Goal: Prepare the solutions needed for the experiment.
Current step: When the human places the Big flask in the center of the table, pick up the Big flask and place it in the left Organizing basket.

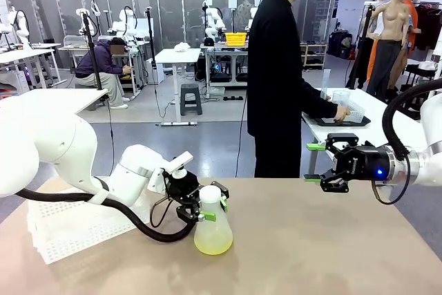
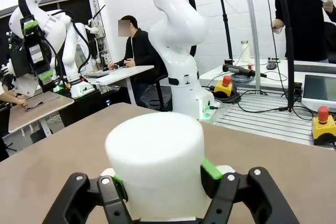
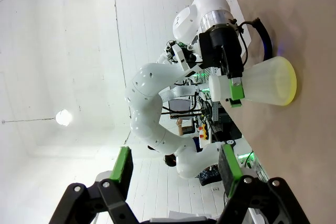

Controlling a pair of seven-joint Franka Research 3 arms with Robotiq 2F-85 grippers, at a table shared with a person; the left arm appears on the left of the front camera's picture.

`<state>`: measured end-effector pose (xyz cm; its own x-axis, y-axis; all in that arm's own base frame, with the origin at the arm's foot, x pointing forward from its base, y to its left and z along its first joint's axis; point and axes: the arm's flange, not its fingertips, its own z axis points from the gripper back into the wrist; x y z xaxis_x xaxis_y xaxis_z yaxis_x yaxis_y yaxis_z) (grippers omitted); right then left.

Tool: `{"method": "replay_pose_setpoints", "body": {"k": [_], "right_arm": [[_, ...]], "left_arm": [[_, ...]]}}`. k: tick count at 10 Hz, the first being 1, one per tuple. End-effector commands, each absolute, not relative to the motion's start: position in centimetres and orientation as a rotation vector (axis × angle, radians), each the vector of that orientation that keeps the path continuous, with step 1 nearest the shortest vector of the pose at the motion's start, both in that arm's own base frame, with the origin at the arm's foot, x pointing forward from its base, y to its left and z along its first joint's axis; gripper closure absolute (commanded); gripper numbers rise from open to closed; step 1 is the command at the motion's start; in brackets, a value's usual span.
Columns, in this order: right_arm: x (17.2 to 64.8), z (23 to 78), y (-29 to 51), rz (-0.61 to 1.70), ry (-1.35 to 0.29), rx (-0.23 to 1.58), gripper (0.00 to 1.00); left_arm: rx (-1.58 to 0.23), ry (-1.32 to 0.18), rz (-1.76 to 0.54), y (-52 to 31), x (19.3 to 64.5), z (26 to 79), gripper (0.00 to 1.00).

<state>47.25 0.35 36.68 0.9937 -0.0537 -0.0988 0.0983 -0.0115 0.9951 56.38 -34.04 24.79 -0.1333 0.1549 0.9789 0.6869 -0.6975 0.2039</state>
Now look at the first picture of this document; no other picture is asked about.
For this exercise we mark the person in black sweater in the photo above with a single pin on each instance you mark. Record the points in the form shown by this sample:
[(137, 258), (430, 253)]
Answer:
[(273, 67)]

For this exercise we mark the person's right hand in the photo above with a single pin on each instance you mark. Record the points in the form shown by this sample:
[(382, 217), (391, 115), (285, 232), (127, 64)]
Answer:
[(342, 114)]

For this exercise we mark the mannequin with orange garment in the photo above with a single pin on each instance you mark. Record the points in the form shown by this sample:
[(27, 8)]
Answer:
[(412, 11)]

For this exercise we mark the translucent plastic conical flask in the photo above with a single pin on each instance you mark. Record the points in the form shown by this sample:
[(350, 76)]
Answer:
[(214, 236)]

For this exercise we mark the clear plastic measuring beaker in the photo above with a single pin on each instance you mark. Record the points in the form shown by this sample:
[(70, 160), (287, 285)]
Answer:
[(342, 96)]

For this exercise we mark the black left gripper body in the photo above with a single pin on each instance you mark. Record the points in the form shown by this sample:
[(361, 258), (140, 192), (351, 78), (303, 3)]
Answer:
[(183, 189)]

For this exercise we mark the black tripod pole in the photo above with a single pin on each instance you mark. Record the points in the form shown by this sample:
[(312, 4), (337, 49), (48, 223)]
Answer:
[(362, 43), (90, 43), (150, 39)]

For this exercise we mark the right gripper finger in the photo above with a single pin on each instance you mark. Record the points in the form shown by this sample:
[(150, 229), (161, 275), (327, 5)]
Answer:
[(333, 181), (342, 141)]

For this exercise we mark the crumpled white cloth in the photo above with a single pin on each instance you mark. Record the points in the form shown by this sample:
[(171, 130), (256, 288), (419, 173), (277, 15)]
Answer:
[(182, 47)]

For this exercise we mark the white standing desk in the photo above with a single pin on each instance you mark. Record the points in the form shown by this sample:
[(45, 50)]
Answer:
[(177, 56)]

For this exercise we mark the white workbench with shelves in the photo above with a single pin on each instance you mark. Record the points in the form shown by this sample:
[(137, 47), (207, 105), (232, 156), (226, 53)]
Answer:
[(224, 49)]

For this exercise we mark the clear plastic graduated cylinder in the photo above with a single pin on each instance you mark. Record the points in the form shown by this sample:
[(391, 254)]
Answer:
[(326, 84)]

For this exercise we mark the person in purple jacket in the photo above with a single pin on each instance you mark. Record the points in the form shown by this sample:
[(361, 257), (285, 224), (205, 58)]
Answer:
[(96, 67)]

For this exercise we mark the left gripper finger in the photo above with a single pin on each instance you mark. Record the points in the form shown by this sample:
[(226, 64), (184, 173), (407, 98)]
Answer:
[(193, 212), (223, 195)]

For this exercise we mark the black luggage bags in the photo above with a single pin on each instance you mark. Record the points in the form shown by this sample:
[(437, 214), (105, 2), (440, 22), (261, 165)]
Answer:
[(340, 44)]

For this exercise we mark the rack of dark clothes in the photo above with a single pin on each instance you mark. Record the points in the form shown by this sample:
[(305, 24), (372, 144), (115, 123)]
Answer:
[(430, 29)]

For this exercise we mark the beige mannequin with grey trousers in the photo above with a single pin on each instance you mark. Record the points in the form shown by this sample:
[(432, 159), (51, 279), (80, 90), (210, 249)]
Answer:
[(390, 18)]

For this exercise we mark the grey plastic stool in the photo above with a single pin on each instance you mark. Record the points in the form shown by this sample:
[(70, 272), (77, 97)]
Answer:
[(191, 89)]

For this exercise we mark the white round flask cap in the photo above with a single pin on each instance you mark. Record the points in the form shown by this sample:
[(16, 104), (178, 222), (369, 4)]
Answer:
[(210, 194)]

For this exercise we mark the grey blue storage box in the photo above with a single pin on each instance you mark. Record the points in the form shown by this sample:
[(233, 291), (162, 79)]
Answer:
[(7, 94)]

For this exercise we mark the person's right forearm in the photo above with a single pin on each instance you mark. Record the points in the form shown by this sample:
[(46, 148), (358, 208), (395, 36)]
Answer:
[(321, 101)]

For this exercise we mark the white side table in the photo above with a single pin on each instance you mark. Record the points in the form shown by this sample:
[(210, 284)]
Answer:
[(86, 98), (376, 105)]

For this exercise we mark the white shoe rack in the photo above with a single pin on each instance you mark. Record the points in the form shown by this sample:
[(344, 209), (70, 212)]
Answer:
[(316, 56)]

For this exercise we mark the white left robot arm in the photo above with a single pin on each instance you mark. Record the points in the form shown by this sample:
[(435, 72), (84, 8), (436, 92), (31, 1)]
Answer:
[(52, 143)]

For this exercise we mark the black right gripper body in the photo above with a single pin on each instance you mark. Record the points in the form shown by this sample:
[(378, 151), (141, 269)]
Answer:
[(366, 163)]

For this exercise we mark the black plastic tray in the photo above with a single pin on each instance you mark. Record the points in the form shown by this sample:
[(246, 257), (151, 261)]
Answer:
[(324, 121)]

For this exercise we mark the yellow plastic crate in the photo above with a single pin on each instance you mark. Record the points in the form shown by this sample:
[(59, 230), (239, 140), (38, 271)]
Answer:
[(235, 38)]

